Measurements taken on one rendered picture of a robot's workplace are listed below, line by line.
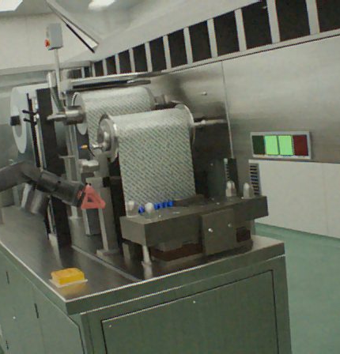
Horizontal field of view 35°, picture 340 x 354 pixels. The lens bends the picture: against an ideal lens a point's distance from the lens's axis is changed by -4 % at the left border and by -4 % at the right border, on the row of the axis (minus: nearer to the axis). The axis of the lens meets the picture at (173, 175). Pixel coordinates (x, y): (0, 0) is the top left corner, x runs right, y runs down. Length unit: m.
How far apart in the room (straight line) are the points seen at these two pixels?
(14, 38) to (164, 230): 6.03
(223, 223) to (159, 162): 0.28
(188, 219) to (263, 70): 0.45
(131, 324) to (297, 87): 0.73
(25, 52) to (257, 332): 6.11
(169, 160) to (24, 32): 5.82
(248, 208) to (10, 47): 5.96
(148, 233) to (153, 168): 0.28
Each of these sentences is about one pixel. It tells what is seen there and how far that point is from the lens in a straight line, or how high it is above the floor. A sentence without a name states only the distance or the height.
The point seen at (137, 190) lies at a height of 1.09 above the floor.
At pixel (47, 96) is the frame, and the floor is 1.41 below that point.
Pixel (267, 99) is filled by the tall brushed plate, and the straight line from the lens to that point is 1.51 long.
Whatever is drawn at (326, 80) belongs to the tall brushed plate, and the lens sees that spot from 1.33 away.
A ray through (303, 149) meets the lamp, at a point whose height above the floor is 1.17.
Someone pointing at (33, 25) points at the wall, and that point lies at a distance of 7.41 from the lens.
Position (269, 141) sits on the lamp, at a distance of 1.51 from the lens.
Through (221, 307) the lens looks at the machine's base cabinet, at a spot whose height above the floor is 0.76.
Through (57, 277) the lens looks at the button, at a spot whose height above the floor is 0.92.
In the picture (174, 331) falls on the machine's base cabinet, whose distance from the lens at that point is 1.48.
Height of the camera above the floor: 1.31
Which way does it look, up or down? 7 degrees down
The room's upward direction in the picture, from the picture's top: 7 degrees counter-clockwise
